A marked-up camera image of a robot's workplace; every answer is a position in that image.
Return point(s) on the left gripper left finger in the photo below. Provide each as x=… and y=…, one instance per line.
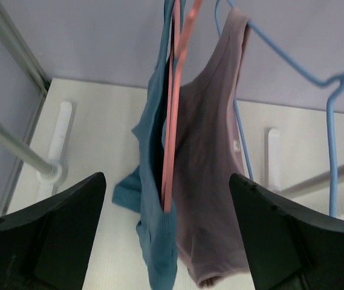
x=48, y=244

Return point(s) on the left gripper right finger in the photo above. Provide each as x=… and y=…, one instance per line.
x=288, y=246

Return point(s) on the teal tank top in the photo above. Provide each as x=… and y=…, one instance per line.
x=140, y=191

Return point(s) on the pink wire hanger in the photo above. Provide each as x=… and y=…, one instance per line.
x=179, y=42

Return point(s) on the mauve tank top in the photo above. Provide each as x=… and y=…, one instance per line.
x=207, y=152

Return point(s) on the metal clothes rack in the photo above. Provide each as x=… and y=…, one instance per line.
x=50, y=171

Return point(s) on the blue wire hanger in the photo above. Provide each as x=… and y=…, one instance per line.
x=335, y=175

